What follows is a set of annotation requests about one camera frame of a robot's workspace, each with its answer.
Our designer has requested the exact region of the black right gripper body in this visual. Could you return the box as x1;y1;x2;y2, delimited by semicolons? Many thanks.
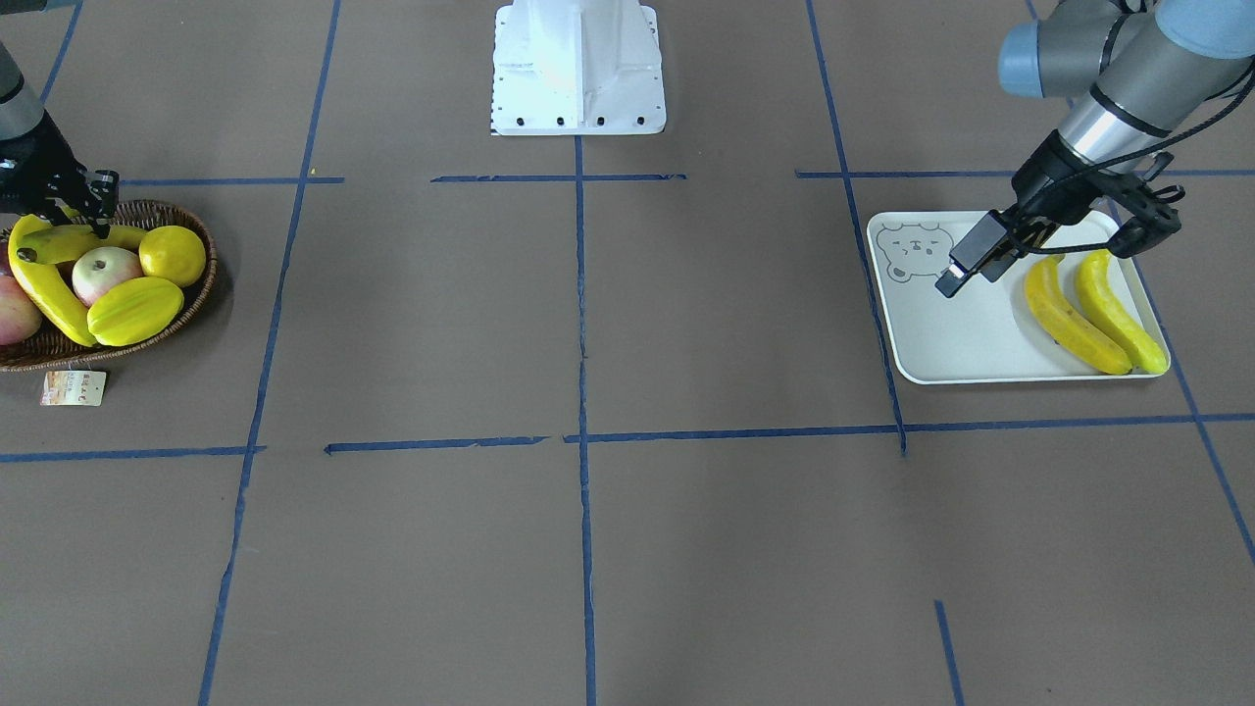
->
1;113;120;219

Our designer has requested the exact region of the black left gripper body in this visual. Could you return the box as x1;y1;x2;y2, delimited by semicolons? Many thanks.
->
1000;130;1183;258

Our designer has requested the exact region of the yellow banana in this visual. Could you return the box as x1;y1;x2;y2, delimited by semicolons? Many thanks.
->
1024;255;1133;376
8;214;98;347
10;224;147;265

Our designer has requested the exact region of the yellow-green banana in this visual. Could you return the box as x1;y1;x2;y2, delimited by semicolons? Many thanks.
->
1076;250;1170;375

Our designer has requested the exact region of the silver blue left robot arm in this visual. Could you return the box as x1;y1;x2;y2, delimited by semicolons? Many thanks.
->
936;1;1254;298

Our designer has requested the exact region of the brown wicker basket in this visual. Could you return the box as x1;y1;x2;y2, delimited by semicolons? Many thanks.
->
3;198;220;374

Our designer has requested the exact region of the white paper basket tag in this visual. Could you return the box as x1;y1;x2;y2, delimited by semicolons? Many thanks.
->
39;370;108;408

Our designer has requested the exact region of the pink peach fruit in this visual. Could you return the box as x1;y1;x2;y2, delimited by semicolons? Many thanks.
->
72;246;144;307

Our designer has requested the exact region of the yellow lemon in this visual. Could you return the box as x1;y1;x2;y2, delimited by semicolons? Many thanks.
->
137;227;208;287

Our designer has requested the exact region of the white bear print tray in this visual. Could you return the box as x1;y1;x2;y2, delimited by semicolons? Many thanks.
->
867;211;1173;384

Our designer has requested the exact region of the yellow star fruit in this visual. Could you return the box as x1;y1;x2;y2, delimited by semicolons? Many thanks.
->
88;276;184;347

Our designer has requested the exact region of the red apple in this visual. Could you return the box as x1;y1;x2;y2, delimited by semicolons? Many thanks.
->
0;276;43;347

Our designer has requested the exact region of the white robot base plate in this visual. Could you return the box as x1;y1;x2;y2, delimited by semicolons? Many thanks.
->
489;1;668;135

